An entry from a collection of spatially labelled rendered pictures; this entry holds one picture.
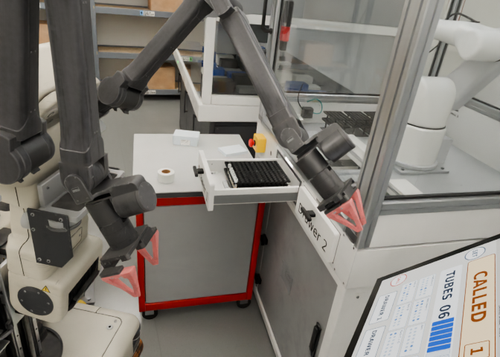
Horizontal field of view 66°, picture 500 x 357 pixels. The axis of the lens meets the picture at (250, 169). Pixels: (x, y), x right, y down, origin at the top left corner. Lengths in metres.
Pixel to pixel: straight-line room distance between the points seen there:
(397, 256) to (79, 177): 0.87
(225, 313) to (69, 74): 1.67
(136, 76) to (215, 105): 1.16
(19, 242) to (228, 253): 0.98
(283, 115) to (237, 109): 1.39
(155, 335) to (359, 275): 1.17
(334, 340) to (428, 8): 0.98
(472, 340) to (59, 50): 0.74
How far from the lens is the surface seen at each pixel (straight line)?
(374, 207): 1.05
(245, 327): 2.09
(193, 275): 1.90
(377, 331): 0.81
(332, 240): 1.19
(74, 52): 0.67
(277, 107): 0.88
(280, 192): 1.43
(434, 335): 0.72
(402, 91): 0.93
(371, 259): 1.16
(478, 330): 0.68
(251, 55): 0.94
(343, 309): 1.27
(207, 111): 2.22
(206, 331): 2.06
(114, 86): 1.11
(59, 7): 0.66
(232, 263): 1.90
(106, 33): 5.47
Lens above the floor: 1.58
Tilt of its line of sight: 27 degrees down
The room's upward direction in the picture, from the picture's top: 7 degrees clockwise
